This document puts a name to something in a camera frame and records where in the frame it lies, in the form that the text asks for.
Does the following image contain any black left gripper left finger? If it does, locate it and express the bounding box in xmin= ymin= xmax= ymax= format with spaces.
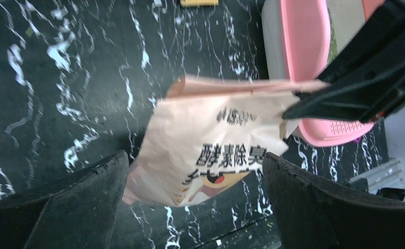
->
xmin=0 ymin=150 xmax=129 ymax=248

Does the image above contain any orange snack packet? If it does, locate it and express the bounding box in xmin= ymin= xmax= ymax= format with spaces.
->
xmin=180 ymin=0 xmax=219 ymax=7

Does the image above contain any cat litter bag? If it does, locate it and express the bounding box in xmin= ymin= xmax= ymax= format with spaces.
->
xmin=122 ymin=76 xmax=326 ymax=207

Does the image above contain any purple litter scoop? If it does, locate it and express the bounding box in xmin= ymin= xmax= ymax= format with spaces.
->
xmin=353 ymin=136 xmax=363 ymax=144

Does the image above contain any pink cat litter box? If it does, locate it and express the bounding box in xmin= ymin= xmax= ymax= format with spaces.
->
xmin=261 ymin=0 xmax=374 ymax=147

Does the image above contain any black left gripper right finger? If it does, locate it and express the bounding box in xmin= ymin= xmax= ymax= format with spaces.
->
xmin=262 ymin=153 xmax=405 ymax=248

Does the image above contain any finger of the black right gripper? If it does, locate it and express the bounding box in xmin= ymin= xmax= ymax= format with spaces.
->
xmin=283 ymin=1 xmax=405 ymax=123

